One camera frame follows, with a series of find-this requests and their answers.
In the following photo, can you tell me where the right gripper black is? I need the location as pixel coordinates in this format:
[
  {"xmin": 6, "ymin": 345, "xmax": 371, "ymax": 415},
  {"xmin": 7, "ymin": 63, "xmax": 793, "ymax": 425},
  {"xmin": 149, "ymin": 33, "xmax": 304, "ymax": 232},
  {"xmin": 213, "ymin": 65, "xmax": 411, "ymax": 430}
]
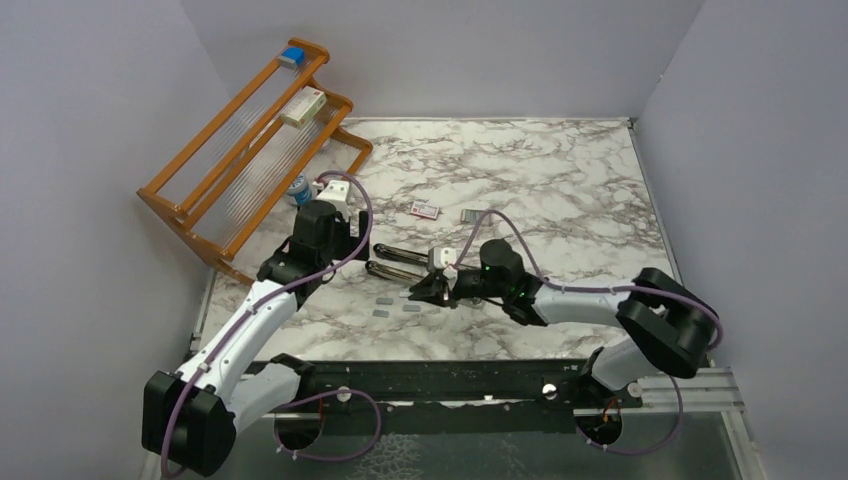
[{"xmin": 409, "ymin": 268, "xmax": 508, "ymax": 309}]

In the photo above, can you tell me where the black stapler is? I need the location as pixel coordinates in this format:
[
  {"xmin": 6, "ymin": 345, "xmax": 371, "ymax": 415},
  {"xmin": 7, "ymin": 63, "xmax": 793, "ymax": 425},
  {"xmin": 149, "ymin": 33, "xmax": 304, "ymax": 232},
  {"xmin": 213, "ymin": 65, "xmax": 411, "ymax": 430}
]
[{"xmin": 372, "ymin": 243, "xmax": 429, "ymax": 267}]

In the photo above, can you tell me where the red white staple box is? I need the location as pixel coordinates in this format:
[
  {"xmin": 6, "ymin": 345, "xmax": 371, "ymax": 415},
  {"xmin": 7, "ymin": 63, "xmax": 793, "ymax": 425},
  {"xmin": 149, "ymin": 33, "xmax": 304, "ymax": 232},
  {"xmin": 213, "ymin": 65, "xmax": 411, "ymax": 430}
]
[{"xmin": 410, "ymin": 201, "xmax": 440, "ymax": 220}]

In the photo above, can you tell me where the silver staple strip tray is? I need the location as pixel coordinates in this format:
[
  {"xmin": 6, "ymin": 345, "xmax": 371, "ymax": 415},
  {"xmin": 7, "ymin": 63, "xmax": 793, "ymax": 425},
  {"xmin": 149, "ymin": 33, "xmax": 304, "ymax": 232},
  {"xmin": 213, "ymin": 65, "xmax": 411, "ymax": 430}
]
[{"xmin": 460, "ymin": 209, "xmax": 492, "ymax": 225}]

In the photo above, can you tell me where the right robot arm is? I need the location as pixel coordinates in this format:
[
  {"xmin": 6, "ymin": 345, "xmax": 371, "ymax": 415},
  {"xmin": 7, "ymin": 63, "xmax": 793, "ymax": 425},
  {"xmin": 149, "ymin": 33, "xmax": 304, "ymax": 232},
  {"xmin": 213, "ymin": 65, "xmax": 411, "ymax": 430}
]
[{"xmin": 410, "ymin": 239, "xmax": 722, "ymax": 407}]

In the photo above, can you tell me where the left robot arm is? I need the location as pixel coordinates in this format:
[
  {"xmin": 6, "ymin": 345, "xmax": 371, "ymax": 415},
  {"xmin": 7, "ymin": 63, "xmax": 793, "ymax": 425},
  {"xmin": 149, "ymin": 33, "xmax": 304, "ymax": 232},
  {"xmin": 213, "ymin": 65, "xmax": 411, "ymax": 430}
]
[{"xmin": 141, "ymin": 200, "xmax": 373, "ymax": 479}]

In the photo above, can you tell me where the blue white jar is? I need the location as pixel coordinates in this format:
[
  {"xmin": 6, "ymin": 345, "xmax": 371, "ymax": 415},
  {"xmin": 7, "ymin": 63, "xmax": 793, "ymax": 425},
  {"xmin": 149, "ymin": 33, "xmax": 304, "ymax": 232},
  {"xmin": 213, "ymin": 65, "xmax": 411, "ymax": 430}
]
[{"xmin": 285, "ymin": 174, "xmax": 313, "ymax": 206}]

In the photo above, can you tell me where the orange wooden shelf rack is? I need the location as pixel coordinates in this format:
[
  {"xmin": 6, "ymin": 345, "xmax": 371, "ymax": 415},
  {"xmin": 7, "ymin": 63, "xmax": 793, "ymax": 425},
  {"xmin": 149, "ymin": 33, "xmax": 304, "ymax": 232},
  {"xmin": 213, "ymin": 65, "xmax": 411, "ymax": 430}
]
[{"xmin": 137, "ymin": 37, "xmax": 373, "ymax": 285}]

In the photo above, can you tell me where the white red box on shelf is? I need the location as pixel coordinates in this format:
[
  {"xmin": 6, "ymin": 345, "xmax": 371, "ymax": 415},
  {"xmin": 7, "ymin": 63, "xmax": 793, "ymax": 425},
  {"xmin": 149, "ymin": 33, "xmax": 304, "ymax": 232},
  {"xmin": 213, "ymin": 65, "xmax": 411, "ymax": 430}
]
[{"xmin": 278, "ymin": 86, "xmax": 326, "ymax": 129}]

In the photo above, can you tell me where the blue grey eraser block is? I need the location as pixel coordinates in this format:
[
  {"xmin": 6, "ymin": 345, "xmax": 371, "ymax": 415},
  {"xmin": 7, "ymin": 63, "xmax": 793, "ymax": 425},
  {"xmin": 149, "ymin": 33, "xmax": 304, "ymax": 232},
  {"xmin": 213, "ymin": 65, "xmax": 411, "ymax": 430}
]
[{"xmin": 276, "ymin": 46, "xmax": 306, "ymax": 71}]

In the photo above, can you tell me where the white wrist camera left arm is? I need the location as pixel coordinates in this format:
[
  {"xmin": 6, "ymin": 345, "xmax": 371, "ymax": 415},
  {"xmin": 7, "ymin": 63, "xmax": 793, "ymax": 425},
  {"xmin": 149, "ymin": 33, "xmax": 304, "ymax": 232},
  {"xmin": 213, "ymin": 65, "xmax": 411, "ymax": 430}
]
[{"xmin": 316, "ymin": 180, "xmax": 351, "ymax": 217}]

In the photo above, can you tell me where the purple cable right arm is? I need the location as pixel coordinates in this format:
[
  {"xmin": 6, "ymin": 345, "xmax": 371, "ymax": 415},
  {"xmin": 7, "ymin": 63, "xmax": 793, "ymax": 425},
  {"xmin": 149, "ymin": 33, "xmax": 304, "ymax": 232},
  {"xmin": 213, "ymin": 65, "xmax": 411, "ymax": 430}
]
[{"xmin": 450, "ymin": 209, "xmax": 725, "ymax": 458}]

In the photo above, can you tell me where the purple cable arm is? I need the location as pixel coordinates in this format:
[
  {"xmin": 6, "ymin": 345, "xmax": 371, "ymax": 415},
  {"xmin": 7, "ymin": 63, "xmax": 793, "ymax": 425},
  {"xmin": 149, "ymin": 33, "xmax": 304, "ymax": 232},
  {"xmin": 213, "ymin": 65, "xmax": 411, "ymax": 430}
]
[
  {"xmin": 450, "ymin": 209, "xmax": 725, "ymax": 458},
  {"xmin": 158, "ymin": 170, "xmax": 384, "ymax": 480}
]

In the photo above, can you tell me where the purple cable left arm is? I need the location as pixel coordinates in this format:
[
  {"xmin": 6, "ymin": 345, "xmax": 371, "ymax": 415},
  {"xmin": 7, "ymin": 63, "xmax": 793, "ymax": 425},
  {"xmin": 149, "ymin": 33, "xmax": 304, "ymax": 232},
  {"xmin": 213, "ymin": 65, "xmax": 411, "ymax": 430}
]
[{"xmin": 158, "ymin": 170, "xmax": 384, "ymax": 480}]

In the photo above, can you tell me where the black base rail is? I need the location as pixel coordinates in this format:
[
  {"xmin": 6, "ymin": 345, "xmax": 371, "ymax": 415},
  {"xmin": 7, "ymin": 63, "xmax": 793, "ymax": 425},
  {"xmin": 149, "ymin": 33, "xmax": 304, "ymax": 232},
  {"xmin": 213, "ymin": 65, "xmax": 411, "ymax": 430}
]
[{"xmin": 238, "ymin": 358, "xmax": 743, "ymax": 439}]

